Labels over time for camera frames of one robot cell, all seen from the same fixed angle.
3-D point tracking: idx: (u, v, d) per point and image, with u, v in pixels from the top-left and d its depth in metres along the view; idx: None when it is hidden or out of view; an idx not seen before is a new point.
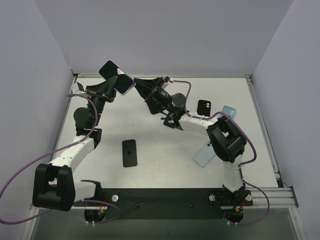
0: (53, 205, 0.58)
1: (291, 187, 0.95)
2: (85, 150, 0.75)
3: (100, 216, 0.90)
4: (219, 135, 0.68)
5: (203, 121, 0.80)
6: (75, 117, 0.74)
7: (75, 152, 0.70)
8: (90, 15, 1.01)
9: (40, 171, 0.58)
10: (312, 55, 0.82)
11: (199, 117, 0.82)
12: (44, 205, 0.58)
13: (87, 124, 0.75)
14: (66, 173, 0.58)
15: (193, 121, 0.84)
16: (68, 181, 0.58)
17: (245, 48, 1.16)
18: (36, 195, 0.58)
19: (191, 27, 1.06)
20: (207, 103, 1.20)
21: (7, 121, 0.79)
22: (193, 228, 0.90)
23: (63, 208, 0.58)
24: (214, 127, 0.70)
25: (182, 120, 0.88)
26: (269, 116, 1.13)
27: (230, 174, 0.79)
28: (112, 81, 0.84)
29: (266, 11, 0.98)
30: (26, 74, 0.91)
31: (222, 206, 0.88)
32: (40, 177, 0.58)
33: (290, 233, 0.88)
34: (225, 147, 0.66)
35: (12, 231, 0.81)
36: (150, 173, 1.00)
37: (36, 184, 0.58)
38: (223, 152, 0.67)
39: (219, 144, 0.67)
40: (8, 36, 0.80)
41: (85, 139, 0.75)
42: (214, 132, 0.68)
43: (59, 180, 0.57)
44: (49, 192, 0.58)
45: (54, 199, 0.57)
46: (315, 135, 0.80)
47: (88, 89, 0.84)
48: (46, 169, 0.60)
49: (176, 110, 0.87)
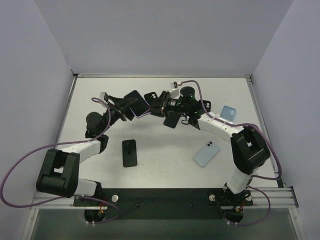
0: (55, 191, 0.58)
1: (291, 187, 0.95)
2: (92, 150, 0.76)
3: (100, 216, 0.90)
4: (243, 145, 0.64)
5: (227, 127, 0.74)
6: (87, 121, 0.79)
7: (84, 146, 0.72)
8: (90, 15, 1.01)
9: (50, 153, 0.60)
10: (312, 54, 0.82)
11: (222, 122, 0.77)
12: (47, 190, 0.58)
13: (96, 128, 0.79)
14: (75, 157, 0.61)
15: (214, 123, 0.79)
16: (75, 166, 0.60)
17: (245, 49, 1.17)
18: (42, 177, 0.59)
19: (191, 27, 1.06)
20: (207, 103, 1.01)
21: (7, 121, 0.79)
22: (193, 228, 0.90)
23: (66, 192, 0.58)
24: (238, 136, 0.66)
25: (202, 120, 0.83)
26: (270, 116, 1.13)
27: (240, 180, 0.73)
28: (131, 101, 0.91)
29: (266, 11, 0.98)
30: (26, 74, 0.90)
31: (222, 206, 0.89)
32: (48, 160, 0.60)
33: (291, 234, 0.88)
34: (248, 159, 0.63)
35: (12, 232, 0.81)
36: (150, 173, 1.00)
37: (43, 167, 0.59)
38: (244, 163, 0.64)
39: (242, 155, 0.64)
40: (8, 36, 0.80)
41: (94, 140, 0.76)
42: (239, 142, 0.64)
43: (67, 164, 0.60)
44: (55, 176, 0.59)
45: (59, 183, 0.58)
46: (315, 135, 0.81)
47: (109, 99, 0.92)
48: (56, 153, 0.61)
49: (188, 101, 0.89)
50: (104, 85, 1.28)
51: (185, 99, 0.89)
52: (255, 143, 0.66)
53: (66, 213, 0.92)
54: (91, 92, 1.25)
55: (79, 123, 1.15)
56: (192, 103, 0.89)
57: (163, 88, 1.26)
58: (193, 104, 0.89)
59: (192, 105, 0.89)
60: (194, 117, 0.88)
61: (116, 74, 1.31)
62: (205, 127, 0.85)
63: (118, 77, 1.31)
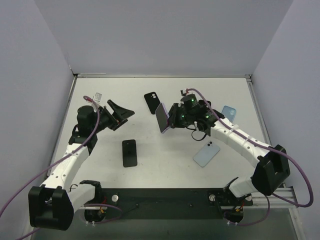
0: (52, 226, 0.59)
1: (291, 187, 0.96)
2: (78, 161, 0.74)
3: (100, 216, 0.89)
4: (269, 172, 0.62)
5: (250, 145, 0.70)
6: (79, 111, 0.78)
7: (68, 167, 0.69)
8: (90, 15, 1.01)
9: (34, 194, 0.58)
10: (312, 54, 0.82)
11: (244, 138, 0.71)
12: (43, 226, 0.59)
13: (87, 118, 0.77)
14: (61, 195, 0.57)
15: (233, 138, 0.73)
16: (63, 203, 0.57)
17: (245, 49, 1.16)
18: (33, 217, 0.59)
19: (191, 27, 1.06)
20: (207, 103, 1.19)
21: (8, 121, 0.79)
22: (193, 228, 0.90)
23: (62, 228, 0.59)
24: (265, 160, 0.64)
25: (217, 130, 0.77)
26: (270, 116, 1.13)
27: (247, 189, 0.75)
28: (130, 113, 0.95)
29: (266, 11, 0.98)
30: (26, 73, 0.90)
31: (222, 206, 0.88)
32: (34, 200, 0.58)
33: (290, 234, 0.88)
34: (270, 185, 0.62)
35: (12, 232, 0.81)
36: (150, 173, 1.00)
37: (31, 208, 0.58)
38: (263, 186, 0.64)
39: (266, 180, 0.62)
40: (9, 36, 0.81)
41: (78, 150, 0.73)
42: (267, 169, 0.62)
43: (54, 203, 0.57)
44: (46, 213, 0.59)
45: (53, 221, 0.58)
46: (314, 135, 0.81)
47: (109, 104, 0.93)
48: (39, 192, 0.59)
49: (194, 108, 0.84)
50: (104, 85, 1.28)
51: (186, 107, 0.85)
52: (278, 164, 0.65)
53: None
54: (91, 92, 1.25)
55: None
56: (198, 109, 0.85)
57: (163, 88, 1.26)
58: (198, 109, 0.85)
59: (197, 110, 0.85)
60: (205, 122, 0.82)
61: (116, 74, 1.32)
62: (218, 136, 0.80)
63: (118, 77, 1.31)
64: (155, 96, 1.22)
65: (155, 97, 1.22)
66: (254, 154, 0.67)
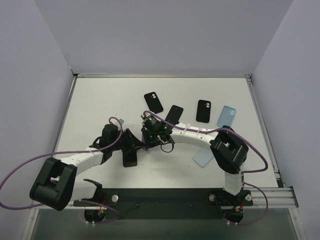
0: (47, 202, 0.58)
1: (291, 187, 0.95)
2: (93, 160, 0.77)
3: (100, 216, 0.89)
4: (224, 150, 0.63)
5: (202, 135, 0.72)
6: (106, 126, 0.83)
7: (84, 157, 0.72)
8: (90, 15, 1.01)
9: (48, 163, 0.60)
10: (312, 53, 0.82)
11: (196, 131, 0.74)
12: (39, 199, 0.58)
13: (111, 134, 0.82)
14: (71, 171, 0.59)
15: (188, 135, 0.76)
16: (70, 179, 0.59)
17: (245, 48, 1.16)
18: (36, 186, 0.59)
19: (191, 27, 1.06)
20: (207, 103, 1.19)
21: (8, 121, 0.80)
22: (193, 228, 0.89)
23: (56, 206, 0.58)
24: (216, 142, 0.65)
25: (175, 134, 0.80)
26: (270, 116, 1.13)
27: (234, 181, 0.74)
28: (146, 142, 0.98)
29: (266, 11, 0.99)
30: (25, 72, 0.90)
31: (222, 206, 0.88)
32: (46, 169, 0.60)
33: (290, 234, 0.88)
34: (232, 161, 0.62)
35: (12, 232, 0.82)
36: (150, 173, 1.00)
37: (39, 175, 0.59)
38: (229, 166, 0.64)
39: (226, 159, 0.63)
40: (8, 36, 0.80)
41: (96, 151, 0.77)
42: (219, 149, 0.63)
43: (63, 176, 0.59)
44: (48, 187, 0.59)
45: (50, 195, 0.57)
46: (314, 135, 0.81)
47: (126, 132, 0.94)
48: (54, 163, 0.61)
49: (153, 127, 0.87)
50: (104, 85, 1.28)
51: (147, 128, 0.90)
52: (232, 142, 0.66)
53: (66, 213, 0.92)
54: (91, 92, 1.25)
55: (78, 123, 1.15)
56: (157, 126, 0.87)
57: (163, 88, 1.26)
58: (157, 125, 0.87)
59: (156, 126, 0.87)
60: (164, 133, 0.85)
61: (116, 74, 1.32)
62: (179, 139, 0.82)
63: (118, 77, 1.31)
64: (155, 96, 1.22)
65: (155, 97, 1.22)
66: (207, 142, 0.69)
